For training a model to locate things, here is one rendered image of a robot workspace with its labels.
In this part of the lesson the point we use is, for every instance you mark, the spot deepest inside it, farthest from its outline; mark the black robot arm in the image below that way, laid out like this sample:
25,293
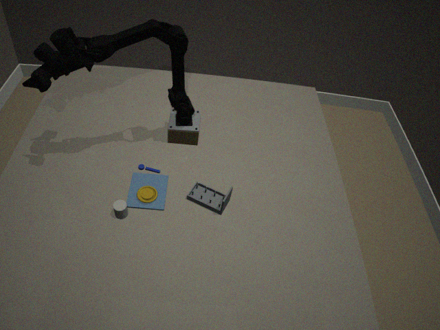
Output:
99,48

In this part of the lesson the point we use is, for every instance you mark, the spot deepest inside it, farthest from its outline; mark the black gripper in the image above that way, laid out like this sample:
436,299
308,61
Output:
40,78

